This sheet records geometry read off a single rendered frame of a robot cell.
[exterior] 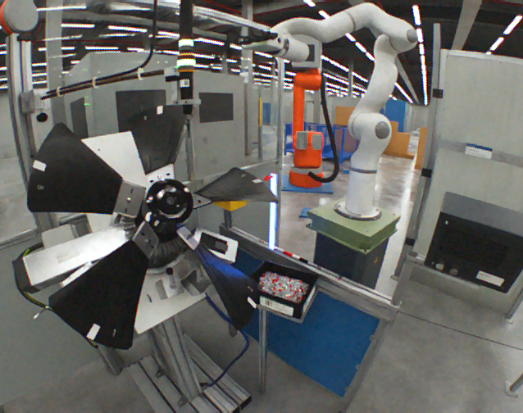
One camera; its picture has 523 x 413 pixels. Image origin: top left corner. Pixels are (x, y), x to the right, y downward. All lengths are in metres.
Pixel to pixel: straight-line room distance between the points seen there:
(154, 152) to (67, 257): 0.37
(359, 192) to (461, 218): 0.51
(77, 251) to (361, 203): 1.01
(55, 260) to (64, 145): 0.28
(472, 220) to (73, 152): 0.94
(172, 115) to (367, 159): 0.72
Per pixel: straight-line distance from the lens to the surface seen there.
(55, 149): 0.68
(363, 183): 1.04
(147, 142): 0.78
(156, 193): 0.61
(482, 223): 0.67
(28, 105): 1.06
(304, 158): 4.45
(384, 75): 1.06
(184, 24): 0.68
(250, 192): 0.75
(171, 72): 0.67
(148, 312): 0.82
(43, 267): 0.72
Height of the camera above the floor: 1.43
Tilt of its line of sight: 23 degrees down
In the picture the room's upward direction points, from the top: straight up
